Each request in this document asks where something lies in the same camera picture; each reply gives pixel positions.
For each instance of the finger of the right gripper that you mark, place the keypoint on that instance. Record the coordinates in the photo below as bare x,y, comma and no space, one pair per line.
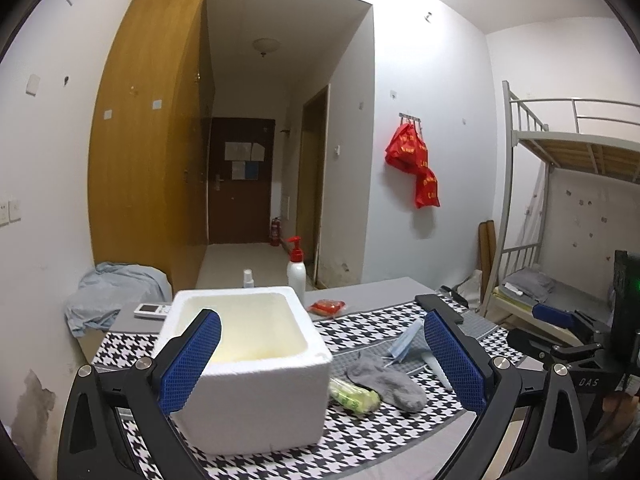
550,314

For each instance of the metal bunk bed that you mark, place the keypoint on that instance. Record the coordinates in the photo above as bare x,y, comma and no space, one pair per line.
584,209

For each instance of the white wall switches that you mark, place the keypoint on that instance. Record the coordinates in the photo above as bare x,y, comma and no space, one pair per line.
10,211

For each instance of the light blue face mask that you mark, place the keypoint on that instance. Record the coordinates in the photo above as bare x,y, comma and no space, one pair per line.
400,348

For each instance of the ceiling lamp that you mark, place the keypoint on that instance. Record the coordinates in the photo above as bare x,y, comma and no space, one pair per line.
266,46

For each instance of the red snack packet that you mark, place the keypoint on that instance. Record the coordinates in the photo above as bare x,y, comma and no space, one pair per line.
327,308

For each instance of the wooden boards against wall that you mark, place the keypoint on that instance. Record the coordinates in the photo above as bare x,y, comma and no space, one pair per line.
487,246

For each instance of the white tube object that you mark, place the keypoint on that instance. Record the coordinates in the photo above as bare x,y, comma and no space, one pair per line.
432,363

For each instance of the grey sock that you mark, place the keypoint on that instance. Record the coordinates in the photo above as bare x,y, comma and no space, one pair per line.
392,386

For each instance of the wooden wardrobe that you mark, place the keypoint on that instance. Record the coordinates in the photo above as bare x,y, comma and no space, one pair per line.
147,152

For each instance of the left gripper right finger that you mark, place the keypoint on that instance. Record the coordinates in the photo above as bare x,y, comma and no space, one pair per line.
462,359

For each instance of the person's right hand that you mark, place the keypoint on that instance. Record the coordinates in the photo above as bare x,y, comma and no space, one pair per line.
620,409

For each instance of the white remote control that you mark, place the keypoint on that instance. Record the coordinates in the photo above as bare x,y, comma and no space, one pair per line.
152,311

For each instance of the red fire extinguisher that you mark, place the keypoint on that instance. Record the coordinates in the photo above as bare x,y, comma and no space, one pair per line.
275,232

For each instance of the green tissue packet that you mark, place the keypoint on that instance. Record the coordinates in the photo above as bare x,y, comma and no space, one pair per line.
359,400

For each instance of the small spray bottle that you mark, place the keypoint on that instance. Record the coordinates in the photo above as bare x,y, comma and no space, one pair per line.
248,278

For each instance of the dark brown entrance door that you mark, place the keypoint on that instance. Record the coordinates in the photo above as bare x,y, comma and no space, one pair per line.
240,180

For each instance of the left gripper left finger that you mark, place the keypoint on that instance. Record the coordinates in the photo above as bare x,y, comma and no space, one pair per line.
180,363

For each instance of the houndstooth table cloth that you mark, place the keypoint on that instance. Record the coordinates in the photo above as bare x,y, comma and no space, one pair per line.
349,442

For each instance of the white red pump bottle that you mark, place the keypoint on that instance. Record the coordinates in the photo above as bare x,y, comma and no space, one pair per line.
296,270

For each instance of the white foam box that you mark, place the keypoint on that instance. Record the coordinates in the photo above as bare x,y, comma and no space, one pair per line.
266,386

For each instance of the red hanging bags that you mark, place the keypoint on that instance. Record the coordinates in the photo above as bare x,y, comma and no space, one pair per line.
407,152

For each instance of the light blue cloth pile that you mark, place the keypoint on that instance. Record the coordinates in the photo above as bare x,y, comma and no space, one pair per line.
106,289

